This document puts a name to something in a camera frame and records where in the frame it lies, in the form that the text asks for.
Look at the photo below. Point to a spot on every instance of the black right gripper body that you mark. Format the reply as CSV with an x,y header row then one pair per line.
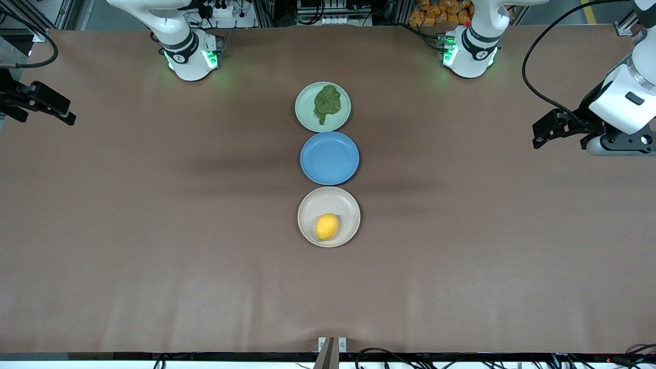
x,y
11,97

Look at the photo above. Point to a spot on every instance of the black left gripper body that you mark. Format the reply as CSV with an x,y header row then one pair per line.
x,y
586,119

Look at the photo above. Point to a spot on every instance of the green lettuce leaf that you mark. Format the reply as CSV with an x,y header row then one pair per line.
x,y
327,104

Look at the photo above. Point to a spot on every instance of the yellow lemon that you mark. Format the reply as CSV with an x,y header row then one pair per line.
x,y
327,227

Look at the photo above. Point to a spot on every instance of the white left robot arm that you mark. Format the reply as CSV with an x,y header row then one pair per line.
x,y
476,51

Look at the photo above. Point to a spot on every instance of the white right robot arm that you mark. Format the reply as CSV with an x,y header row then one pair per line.
x,y
177,31

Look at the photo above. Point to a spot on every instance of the bag of orange items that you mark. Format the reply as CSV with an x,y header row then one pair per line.
x,y
441,13

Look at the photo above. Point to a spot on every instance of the white power strip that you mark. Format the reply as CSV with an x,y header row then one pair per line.
x,y
225,13

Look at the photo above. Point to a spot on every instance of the blue round plate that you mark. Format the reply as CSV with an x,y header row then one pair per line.
x,y
329,159

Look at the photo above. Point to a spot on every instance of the white round plate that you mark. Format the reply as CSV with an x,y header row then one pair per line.
x,y
320,202

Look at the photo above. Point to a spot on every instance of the pale green round plate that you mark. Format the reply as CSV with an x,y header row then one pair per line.
x,y
307,115

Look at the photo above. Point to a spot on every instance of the grey equipment box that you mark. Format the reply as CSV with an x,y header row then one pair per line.
x,y
333,11

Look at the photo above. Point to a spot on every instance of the silver aluminium corner bracket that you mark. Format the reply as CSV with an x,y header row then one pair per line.
x,y
39,37
622,29

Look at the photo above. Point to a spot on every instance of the front camera mount post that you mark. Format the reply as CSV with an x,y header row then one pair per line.
x,y
328,353

